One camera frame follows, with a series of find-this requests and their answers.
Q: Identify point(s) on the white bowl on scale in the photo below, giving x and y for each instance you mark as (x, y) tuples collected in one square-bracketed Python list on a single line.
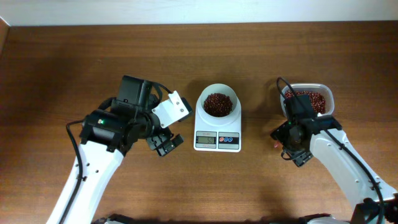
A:
[(220, 88)]

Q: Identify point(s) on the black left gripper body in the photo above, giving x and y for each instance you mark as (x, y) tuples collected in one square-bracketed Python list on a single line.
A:
[(155, 142)]

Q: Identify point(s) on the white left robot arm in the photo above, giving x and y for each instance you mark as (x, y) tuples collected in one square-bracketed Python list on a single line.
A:
[(107, 134)]

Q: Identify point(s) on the white digital kitchen scale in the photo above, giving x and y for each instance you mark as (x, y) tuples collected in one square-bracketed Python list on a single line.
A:
[(218, 134)]

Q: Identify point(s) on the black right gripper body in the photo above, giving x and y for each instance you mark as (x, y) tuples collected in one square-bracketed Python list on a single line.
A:
[(295, 150)]

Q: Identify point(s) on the clear plastic bean container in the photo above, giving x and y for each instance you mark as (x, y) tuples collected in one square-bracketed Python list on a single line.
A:
[(323, 90)]

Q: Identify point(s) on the red beans in bowl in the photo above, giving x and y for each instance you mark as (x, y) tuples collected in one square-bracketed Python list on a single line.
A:
[(218, 105)]

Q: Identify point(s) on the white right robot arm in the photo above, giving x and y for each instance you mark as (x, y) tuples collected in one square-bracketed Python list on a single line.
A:
[(323, 138)]

